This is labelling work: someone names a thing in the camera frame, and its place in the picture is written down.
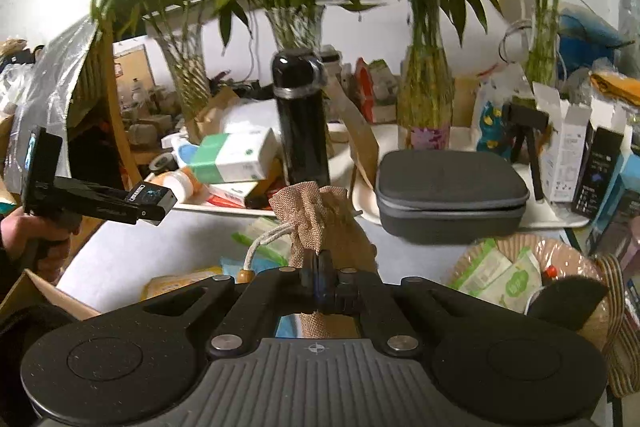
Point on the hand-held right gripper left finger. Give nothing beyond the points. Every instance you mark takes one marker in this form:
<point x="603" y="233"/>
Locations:
<point x="310" y="272"/>

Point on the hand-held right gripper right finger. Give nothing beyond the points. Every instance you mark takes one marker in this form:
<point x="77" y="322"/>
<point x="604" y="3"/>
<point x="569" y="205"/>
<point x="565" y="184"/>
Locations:
<point x="327" y="272"/>

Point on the blue wipes packet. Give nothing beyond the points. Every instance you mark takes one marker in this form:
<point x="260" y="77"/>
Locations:
<point x="260" y="268"/>

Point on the brown cardboard box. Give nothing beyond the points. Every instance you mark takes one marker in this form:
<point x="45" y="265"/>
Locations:
<point x="55" y="299"/>

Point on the yellow wipes packet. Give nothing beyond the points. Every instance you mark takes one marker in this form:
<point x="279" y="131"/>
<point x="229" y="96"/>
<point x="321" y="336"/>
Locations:
<point x="175" y="284"/>

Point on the person's left hand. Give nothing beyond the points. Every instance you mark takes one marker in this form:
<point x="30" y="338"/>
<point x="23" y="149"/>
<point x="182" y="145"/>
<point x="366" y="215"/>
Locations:
<point x="15" y="234"/>

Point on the light blue table cloth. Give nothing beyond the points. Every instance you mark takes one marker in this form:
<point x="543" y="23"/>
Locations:
<point x="130" y="247"/>

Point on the black tape roll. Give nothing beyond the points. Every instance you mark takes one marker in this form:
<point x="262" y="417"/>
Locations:
<point x="162" y="163"/>

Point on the white blue tube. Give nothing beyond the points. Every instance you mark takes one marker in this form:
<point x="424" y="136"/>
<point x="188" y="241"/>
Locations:
<point x="182" y="152"/>

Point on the silver foil bag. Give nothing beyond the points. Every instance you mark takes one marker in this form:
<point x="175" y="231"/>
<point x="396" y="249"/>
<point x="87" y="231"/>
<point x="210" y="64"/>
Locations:
<point x="55" y="107"/>

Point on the red white box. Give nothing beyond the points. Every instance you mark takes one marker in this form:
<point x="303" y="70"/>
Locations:
<point x="235" y="193"/>

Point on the green white tissue box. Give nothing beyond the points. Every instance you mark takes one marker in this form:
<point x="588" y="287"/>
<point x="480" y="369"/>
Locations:
<point x="235" y="154"/>

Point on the grey zip case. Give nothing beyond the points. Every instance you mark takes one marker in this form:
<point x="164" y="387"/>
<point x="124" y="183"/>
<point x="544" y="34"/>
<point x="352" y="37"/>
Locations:
<point x="450" y="192"/>

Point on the black thermos bottle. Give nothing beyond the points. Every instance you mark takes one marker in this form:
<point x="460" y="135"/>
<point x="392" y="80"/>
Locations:
<point x="300" y="122"/>

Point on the green white wipes packet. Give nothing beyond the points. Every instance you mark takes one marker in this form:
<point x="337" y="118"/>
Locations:
<point x="517" y="282"/>
<point x="480" y="264"/>

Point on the printed blue packet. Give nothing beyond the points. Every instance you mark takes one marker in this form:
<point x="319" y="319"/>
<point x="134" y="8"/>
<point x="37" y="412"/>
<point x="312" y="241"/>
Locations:
<point x="492" y="129"/>

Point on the black fan-shaped item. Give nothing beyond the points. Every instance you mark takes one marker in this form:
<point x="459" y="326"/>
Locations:
<point x="570" y="302"/>

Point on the black mini tripod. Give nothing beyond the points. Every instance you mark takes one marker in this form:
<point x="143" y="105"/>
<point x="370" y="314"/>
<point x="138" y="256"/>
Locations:
<point x="525" y="122"/>

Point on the white carton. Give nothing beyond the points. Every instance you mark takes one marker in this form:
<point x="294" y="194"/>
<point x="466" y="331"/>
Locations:
<point x="562" y="147"/>

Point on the black carton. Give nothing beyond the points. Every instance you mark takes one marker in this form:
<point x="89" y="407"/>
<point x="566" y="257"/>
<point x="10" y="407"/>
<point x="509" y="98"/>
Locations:
<point x="597" y="177"/>

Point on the woven basket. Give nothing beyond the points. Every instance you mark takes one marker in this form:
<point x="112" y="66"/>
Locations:
<point x="615" y="347"/>

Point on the blue carton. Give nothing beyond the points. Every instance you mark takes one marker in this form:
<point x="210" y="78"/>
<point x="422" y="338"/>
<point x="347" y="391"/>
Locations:
<point x="617" y="207"/>

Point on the yellow orange packet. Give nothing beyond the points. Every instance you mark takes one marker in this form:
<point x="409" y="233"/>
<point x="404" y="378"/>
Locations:
<point x="617" y="83"/>

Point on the blue plastic bag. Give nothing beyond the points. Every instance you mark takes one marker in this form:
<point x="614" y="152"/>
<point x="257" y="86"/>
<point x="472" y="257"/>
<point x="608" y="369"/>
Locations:
<point x="590" y="29"/>

